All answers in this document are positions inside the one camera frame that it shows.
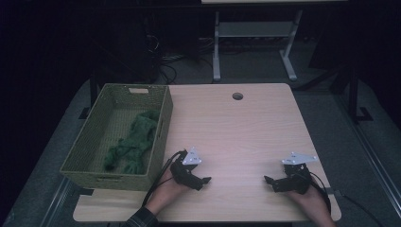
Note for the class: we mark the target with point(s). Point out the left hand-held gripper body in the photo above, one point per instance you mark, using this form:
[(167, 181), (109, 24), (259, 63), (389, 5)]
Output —
[(181, 173)]

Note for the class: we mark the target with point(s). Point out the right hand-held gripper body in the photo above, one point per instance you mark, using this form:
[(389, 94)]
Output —
[(298, 181)]

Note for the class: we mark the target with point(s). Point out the dark green cloth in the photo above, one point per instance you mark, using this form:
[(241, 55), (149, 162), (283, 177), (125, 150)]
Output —
[(138, 135)]

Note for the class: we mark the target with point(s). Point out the green woven basket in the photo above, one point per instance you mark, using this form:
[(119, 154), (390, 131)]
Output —
[(94, 138)]

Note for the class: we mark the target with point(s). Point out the person's left hand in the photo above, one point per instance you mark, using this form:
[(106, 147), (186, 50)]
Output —
[(165, 195)]

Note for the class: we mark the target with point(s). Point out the person's right hand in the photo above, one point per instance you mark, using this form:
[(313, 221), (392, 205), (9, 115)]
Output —
[(313, 208)]

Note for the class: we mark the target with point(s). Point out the grey tape strip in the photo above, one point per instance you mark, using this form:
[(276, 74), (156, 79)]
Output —
[(334, 191)]

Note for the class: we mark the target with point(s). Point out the grey table grommet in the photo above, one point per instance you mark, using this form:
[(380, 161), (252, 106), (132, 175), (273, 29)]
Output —
[(237, 96)]

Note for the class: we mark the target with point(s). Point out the black floor stand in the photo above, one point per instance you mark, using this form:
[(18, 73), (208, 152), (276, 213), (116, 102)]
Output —
[(353, 94), (93, 94)]

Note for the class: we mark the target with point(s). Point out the grey metal stand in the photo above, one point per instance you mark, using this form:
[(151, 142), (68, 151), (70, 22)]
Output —
[(252, 29)]

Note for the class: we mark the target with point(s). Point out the metal floor rail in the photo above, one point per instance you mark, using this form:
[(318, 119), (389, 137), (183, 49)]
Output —
[(378, 167), (58, 201)]

